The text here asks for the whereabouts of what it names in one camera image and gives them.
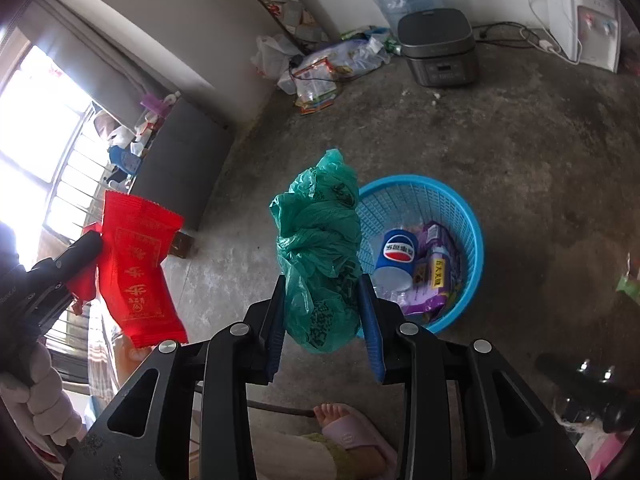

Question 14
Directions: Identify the dark grey rice cooker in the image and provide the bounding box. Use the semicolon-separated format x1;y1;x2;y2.
397;8;478;87

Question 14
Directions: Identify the pink slipper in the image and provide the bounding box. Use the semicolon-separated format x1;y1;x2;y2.
320;407;398;480

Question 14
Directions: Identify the person's left hand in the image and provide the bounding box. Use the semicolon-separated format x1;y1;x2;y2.
0;342;83;453

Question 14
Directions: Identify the patterned leaning board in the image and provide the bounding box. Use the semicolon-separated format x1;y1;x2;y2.
225;0;331;56

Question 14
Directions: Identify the window with bars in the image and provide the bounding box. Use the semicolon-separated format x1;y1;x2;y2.
0;45;116;241

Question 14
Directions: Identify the grey cabinet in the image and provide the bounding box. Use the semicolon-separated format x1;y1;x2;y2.
135;95;233;233

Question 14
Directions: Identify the blue paper cup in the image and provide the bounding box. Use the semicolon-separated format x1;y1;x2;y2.
371;230;420;291

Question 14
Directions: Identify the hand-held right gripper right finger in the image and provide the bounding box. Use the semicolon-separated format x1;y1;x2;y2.
357;272;591;480

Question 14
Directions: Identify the person's leg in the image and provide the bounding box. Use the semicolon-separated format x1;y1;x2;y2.
250;402;386;480

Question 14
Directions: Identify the white water dispenser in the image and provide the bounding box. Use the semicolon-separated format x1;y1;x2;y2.
540;0;623;73

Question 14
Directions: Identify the blue detergent bottle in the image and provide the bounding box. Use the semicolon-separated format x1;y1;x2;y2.
111;145;143;176

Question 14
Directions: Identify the clear bag of snacks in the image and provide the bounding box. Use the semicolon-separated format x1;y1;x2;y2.
292;55;341;116

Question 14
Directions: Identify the clear plastic wrapper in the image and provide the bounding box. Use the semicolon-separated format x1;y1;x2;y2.
372;282;416;308

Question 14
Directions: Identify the red snack packet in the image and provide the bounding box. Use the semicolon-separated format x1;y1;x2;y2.
65;191;188;348

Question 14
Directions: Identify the green plastic bag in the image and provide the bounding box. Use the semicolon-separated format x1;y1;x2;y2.
270;149;363;356

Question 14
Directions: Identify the purple snack bag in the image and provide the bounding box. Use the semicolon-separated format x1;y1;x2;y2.
400;222;463;316

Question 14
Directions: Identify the blue plastic basket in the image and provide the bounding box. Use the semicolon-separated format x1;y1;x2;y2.
356;175;485;335

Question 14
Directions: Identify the black cable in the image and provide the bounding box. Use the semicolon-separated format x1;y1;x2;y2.
470;21;546;43

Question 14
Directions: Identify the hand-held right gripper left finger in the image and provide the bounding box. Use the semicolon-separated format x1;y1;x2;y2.
62;275;287;480

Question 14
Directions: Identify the crumpled clear plastic bag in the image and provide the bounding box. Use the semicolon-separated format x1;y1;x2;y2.
320;27;393;81

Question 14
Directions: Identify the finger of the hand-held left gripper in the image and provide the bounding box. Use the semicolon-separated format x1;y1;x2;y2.
30;232;103;287

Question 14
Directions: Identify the small brown box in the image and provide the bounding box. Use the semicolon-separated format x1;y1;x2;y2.
170;230;196;258

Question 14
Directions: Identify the white plastic bag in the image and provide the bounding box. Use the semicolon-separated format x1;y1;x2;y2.
95;110;136;148
250;34;301;81

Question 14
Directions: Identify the black shiny shoe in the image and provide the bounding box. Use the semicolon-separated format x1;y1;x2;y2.
535;352;633;433

